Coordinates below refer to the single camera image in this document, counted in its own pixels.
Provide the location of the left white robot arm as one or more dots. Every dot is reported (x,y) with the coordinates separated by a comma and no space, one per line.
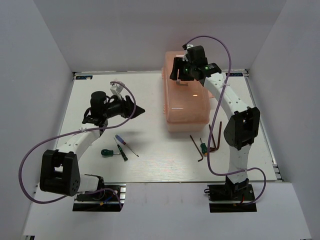
(60,172)

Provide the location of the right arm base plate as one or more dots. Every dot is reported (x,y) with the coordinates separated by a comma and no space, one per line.
(222,200)

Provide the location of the large brown hex key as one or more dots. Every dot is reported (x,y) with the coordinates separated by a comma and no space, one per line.
(218,143)

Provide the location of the medium brown hex key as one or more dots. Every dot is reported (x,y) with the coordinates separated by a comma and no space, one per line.
(214,147)

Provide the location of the small brown hex key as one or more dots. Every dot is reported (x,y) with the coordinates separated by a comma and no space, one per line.
(197,148)

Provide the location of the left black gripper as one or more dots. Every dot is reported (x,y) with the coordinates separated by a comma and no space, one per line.
(125,105)

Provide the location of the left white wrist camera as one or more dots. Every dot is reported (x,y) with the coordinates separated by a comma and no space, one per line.
(116,88)

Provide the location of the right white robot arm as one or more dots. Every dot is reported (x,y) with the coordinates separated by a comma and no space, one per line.
(240,132)

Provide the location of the green orange screwdriver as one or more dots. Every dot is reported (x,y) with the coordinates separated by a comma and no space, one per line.
(204,149)

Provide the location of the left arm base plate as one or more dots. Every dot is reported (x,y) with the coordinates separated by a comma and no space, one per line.
(105,201)

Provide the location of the pink plastic toolbox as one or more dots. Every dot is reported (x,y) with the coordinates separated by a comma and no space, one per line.
(186,103)

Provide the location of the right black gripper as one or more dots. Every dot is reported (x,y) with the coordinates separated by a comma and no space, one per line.
(173,75)

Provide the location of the blue handled screwdriver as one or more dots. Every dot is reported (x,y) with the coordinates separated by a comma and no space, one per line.
(122,141)

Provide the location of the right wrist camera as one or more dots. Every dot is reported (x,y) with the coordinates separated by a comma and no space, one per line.
(195,55)

